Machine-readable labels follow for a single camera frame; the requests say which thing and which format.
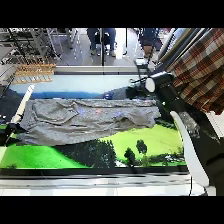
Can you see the silver frame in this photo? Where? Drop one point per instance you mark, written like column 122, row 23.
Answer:
column 93, row 185

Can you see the checked shirt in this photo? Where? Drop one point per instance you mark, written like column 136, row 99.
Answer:
column 203, row 73

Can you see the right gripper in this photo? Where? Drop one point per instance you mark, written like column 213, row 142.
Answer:
column 135, row 92

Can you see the brown clothes hanger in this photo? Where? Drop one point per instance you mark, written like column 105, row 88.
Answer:
column 35, row 69

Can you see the grey garment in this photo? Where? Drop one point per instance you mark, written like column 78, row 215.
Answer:
column 83, row 121

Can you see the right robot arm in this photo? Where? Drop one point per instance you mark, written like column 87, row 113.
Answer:
column 186, row 140

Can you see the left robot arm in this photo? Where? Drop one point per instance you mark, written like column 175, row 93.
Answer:
column 22, row 106

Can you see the person's legs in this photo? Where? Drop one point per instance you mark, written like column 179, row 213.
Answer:
column 101, row 38

